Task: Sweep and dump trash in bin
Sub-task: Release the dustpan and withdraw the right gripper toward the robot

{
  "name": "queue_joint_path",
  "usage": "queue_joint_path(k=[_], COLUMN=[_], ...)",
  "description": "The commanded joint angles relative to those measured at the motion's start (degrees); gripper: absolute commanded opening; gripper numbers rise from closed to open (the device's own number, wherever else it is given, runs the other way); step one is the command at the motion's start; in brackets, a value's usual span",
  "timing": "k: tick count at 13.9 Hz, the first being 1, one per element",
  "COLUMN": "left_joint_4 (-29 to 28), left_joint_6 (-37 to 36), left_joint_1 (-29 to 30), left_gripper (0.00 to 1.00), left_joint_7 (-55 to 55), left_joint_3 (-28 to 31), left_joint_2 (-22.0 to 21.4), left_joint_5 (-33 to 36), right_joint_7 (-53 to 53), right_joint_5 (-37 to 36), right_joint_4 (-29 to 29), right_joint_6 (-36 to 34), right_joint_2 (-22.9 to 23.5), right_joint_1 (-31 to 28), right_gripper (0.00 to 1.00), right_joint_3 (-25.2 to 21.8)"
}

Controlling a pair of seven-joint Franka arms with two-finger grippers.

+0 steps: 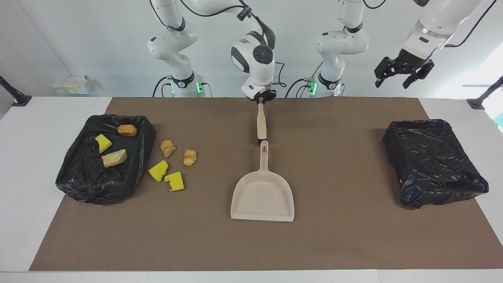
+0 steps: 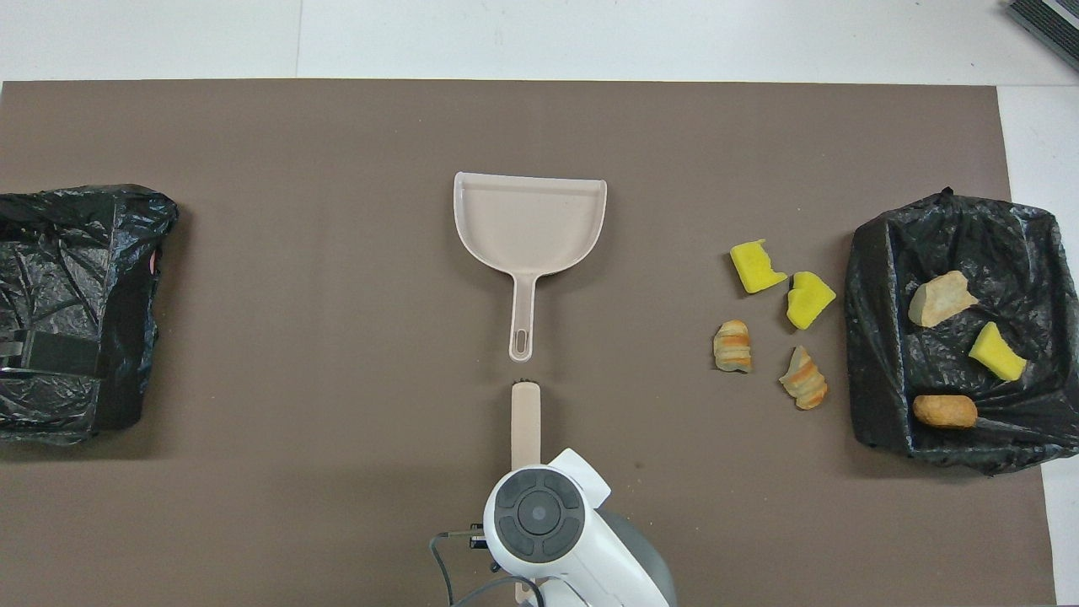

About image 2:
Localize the beige hand brush black bristles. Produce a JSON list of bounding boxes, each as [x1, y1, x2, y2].
[[510, 379, 543, 606]]

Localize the beige plastic dustpan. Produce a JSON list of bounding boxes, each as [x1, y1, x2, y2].
[[454, 172, 608, 363]]

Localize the brown bread roll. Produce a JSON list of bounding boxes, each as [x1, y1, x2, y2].
[[913, 395, 979, 430]]

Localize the pale crusty bread chunk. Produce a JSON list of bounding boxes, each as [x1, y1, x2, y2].
[[908, 270, 980, 329]]

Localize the yellow sponge with green backing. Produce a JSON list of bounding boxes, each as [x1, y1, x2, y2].
[[968, 321, 1028, 383]]

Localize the bin lined with black bag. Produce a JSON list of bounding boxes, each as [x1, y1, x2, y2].
[[0, 184, 180, 445], [845, 187, 1079, 475]]

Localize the brown table mat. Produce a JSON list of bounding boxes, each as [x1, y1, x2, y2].
[[0, 79, 1056, 607]]

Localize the striped croissant piece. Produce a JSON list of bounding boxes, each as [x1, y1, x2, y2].
[[779, 346, 829, 411], [712, 319, 753, 373]]

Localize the yellow sponge piece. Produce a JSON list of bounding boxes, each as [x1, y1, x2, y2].
[[786, 271, 837, 330], [730, 239, 789, 294]]

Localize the dark ribbed floor grate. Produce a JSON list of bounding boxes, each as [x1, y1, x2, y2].
[[1006, 0, 1079, 73]]

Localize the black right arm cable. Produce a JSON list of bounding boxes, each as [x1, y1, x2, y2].
[[428, 527, 540, 607]]

